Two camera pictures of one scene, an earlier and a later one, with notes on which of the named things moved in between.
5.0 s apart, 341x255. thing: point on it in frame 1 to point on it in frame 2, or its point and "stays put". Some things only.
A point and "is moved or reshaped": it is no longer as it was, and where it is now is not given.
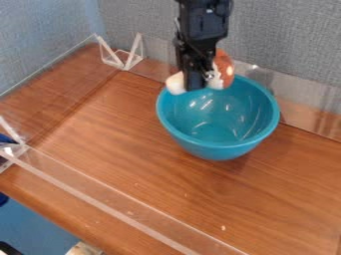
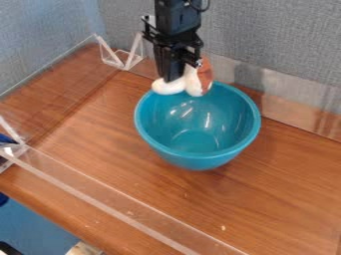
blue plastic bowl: (221, 124) is moved or reshaped
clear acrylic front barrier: (142, 213) stays put
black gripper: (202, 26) to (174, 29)
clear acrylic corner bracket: (122, 58) stays put
